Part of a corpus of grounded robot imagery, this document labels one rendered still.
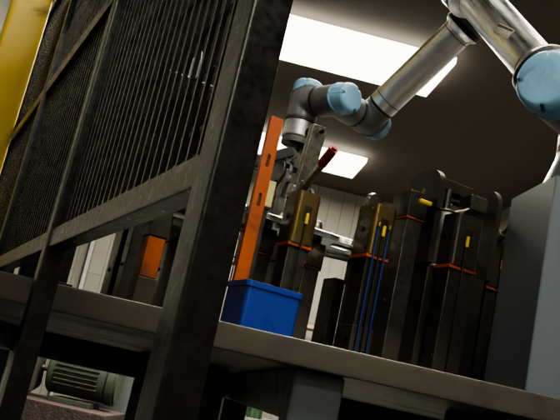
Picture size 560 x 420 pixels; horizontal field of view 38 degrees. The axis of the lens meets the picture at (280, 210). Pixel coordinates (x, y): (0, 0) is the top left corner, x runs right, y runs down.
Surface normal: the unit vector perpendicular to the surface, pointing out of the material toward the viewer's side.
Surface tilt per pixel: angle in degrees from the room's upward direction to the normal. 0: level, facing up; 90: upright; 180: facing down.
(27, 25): 90
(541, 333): 90
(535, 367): 90
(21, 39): 90
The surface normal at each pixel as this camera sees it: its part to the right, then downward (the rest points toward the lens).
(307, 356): 0.13, -0.20
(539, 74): -0.63, -0.21
